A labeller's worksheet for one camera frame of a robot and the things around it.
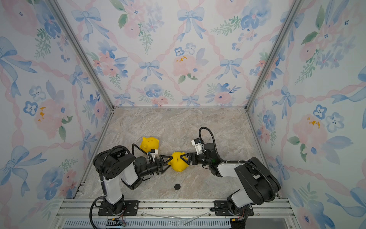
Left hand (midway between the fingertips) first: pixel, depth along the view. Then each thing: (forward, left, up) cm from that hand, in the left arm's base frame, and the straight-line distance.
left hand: (173, 162), depth 84 cm
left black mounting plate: (-23, +21, -5) cm, 31 cm away
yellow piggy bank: (+10, +16, +3) cm, 19 cm away
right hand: (+4, -7, 0) cm, 8 cm away
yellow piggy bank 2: (-2, -2, +2) cm, 3 cm away
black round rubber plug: (-12, -3, -7) cm, 14 cm away
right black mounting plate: (-22, -26, -6) cm, 35 cm away
